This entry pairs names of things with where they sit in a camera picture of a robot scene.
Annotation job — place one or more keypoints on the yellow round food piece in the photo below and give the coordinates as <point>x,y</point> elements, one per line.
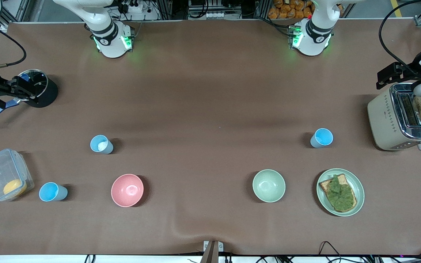
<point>14,187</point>

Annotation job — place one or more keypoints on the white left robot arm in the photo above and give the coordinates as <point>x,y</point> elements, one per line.
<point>314,36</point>

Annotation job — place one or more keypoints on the pink bowl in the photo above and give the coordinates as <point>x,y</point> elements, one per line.
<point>127,190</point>

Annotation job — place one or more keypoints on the pale green plate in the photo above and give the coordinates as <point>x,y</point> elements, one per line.
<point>359,190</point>

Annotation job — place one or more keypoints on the white power strip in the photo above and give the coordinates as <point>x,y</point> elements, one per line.
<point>133,7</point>

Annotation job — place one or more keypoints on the glass pot lid blue knob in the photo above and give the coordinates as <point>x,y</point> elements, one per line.
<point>37,78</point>

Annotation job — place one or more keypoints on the pale green bowl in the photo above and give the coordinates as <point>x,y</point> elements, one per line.
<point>269,185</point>

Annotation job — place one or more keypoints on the beige chrome toaster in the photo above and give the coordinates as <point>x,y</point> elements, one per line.
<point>384,120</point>

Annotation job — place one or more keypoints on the bag of orange buns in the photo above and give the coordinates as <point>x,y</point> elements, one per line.
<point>291,9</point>

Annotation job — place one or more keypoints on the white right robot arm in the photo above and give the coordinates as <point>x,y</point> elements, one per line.
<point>110,44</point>

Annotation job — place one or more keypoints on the blue plastic cup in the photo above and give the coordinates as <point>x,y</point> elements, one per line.
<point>101,144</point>
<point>51,192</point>
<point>322,137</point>

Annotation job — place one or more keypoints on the brown table cover mat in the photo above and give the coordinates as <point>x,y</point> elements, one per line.
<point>210,91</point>

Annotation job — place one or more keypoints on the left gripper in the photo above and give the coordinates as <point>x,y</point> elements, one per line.
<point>414,72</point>

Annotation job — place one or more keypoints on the metal table clamp bracket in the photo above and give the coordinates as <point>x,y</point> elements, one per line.
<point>213,250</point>

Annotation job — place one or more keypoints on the brown toast slice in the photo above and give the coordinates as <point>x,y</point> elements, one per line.
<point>323,185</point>

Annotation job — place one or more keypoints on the green lettuce leaf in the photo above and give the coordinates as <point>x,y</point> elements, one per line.
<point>340,195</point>

